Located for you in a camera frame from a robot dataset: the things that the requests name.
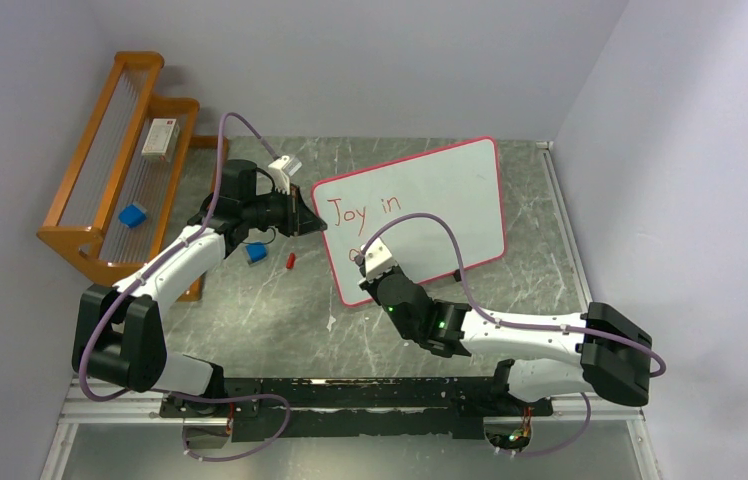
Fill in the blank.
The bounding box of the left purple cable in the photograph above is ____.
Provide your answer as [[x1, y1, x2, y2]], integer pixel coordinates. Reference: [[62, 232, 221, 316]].
[[77, 111, 292, 463]]

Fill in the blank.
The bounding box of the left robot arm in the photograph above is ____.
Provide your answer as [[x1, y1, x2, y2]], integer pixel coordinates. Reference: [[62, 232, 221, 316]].
[[72, 156, 327, 416]]

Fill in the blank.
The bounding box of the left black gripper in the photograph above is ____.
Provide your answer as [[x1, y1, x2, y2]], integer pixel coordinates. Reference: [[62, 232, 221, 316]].
[[243, 183, 326, 238]]

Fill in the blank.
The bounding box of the orange wooden shelf rack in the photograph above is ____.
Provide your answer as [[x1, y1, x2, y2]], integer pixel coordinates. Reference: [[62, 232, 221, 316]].
[[37, 51, 229, 285]]

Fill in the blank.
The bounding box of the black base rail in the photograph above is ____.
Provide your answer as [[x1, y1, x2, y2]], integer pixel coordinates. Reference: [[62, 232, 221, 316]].
[[159, 377, 553, 442]]

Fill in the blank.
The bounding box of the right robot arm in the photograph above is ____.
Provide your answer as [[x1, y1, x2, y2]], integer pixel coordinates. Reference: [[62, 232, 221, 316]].
[[359, 267, 652, 414]]

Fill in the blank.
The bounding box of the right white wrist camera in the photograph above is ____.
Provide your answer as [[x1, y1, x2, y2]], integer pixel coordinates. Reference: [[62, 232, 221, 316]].
[[354, 238, 398, 281]]

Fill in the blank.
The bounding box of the blue eraser on shelf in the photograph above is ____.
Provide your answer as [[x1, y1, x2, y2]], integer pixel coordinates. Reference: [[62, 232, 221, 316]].
[[118, 202, 148, 229]]

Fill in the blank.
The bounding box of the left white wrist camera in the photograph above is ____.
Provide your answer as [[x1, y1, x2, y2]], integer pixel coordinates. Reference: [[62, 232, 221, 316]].
[[267, 155, 302, 195]]

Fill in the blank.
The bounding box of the red framed whiteboard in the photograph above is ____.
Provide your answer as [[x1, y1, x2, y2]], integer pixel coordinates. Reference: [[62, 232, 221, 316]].
[[311, 137, 507, 307]]

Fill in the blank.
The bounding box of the blue eraser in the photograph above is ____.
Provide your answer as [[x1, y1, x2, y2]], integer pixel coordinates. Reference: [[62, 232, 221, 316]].
[[245, 242, 268, 265], [118, 202, 148, 229]]

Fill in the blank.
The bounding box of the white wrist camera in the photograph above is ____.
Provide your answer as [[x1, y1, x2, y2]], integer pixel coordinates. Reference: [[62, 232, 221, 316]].
[[354, 238, 398, 281], [267, 155, 302, 195]]

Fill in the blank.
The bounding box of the white red cardboard box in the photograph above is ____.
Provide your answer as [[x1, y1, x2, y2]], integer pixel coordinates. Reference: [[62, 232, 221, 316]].
[[141, 118, 180, 163]]

